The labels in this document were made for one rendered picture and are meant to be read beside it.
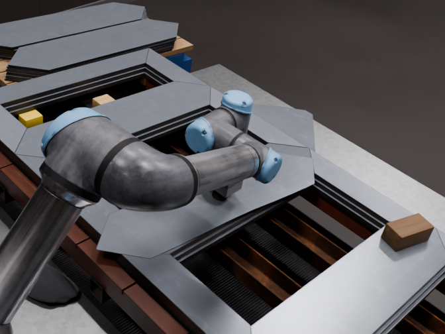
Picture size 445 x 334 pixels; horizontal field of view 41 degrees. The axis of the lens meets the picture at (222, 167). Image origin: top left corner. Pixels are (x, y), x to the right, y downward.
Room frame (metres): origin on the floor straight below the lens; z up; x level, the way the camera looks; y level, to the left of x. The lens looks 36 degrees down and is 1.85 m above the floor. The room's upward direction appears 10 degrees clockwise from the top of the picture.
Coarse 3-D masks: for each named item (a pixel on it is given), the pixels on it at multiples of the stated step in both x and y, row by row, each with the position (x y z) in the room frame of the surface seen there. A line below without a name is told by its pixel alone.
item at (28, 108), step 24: (120, 72) 1.84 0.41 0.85; (144, 72) 1.91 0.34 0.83; (48, 96) 1.61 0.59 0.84; (72, 96) 1.67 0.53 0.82; (168, 120) 1.57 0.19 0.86; (192, 120) 1.65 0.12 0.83; (0, 144) 1.31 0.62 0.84; (264, 144) 1.56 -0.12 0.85; (24, 168) 1.24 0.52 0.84; (336, 192) 1.38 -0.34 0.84; (240, 216) 1.19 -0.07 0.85; (360, 216) 1.31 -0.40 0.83; (96, 240) 1.03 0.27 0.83; (192, 240) 1.06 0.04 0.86; (216, 240) 1.11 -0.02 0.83; (120, 264) 0.97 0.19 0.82; (144, 288) 0.91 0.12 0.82; (432, 288) 1.08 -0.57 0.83; (168, 312) 0.86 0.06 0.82; (408, 312) 0.98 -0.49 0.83
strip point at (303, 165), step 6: (282, 156) 1.49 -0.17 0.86; (288, 156) 1.49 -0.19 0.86; (294, 156) 1.50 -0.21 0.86; (300, 156) 1.50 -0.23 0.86; (288, 162) 1.46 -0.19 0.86; (294, 162) 1.47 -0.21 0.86; (300, 162) 1.47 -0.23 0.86; (306, 162) 1.48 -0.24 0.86; (312, 162) 1.48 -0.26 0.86; (294, 168) 1.44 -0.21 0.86; (300, 168) 1.44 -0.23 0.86; (306, 168) 1.45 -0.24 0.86; (312, 168) 1.45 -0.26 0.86; (306, 174) 1.42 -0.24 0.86; (312, 174) 1.42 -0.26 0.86; (312, 180) 1.39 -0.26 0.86
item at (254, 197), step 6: (246, 180) 1.33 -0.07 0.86; (246, 186) 1.30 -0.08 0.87; (252, 186) 1.31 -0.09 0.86; (240, 192) 1.27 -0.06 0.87; (246, 192) 1.27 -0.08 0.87; (252, 192) 1.28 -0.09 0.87; (258, 192) 1.29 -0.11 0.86; (240, 198) 1.24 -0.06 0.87; (246, 198) 1.25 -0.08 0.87; (252, 198) 1.25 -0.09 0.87; (258, 198) 1.26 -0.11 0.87; (264, 198) 1.26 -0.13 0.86; (270, 198) 1.27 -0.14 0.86; (252, 204) 1.23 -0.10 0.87; (258, 204) 1.23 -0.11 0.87; (264, 204) 1.24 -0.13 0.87
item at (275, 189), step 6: (252, 180) 1.34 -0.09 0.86; (276, 180) 1.36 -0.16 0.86; (258, 186) 1.31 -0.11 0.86; (264, 186) 1.32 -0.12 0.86; (270, 186) 1.33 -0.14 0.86; (276, 186) 1.33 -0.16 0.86; (282, 186) 1.34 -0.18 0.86; (264, 192) 1.29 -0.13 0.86; (270, 192) 1.30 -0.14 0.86; (276, 192) 1.30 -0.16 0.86; (282, 192) 1.31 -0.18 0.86; (288, 192) 1.31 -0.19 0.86; (294, 192) 1.32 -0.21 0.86; (276, 198) 1.28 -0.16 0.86
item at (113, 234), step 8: (112, 224) 1.06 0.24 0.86; (104, 232) 1.03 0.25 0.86; (112, 232) 1.03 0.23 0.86; (120, 232) 1.04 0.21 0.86; (104, 240) 1.00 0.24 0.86; (112, 240) 1.01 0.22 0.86; (120, 240) 1.01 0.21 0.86; (128, 240) 1.02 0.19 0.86; (112, 248) 0.98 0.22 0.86; (120, 248) 0.99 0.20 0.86; (128, 248) 0.99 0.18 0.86; (136, 248) 1.00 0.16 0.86; (144, 256) 0.97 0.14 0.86
